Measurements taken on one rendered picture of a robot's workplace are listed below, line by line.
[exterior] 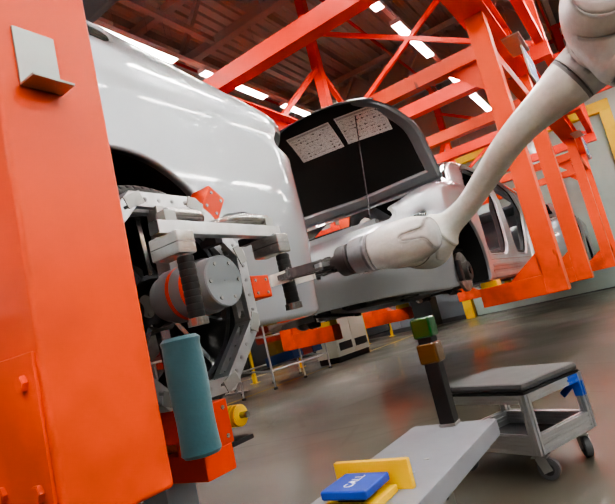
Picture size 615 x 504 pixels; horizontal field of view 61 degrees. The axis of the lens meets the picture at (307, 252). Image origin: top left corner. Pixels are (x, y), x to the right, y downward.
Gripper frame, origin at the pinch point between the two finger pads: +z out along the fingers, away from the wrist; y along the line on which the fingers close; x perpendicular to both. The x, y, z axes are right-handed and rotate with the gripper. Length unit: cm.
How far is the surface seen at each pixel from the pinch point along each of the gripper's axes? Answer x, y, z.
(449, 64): 185, 346, 23
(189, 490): -47, -15, 36
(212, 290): -0.2, -22.1, 6.1
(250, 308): -4.1, 6.8, 20.7
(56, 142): 19, -69, -16
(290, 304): -6.8, -2.3, -0.4
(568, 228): 29, 537, -7
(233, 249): 13.8, 4.9, 20.6
